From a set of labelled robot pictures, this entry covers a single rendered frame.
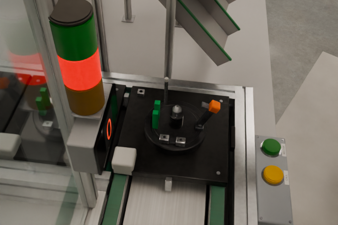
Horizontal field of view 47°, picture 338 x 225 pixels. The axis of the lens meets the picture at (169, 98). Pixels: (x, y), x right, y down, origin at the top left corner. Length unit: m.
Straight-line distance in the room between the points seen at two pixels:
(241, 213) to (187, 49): 0.60
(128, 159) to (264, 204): 0.29
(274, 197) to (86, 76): 0.50
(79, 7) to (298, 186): 0.71
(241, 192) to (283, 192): 0.09
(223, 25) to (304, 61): 1.60
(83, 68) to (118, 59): 0.73
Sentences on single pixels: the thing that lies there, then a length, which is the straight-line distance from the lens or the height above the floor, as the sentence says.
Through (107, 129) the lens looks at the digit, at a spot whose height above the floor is 1.21.
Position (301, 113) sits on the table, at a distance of 1.13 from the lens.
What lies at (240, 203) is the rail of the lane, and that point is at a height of 0.96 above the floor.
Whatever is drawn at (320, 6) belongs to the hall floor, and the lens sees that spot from 3.18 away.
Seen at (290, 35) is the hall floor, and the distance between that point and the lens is 2.82.
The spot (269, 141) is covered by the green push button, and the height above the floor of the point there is 0.97.
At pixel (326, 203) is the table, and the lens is 0.99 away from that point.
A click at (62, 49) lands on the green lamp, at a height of 1.38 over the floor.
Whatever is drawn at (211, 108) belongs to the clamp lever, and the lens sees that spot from 0.80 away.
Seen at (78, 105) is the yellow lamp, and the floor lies 1.28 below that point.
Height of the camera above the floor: 1.67
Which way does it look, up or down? 48 degrees down
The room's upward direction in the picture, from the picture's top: 3 degrees clockwise
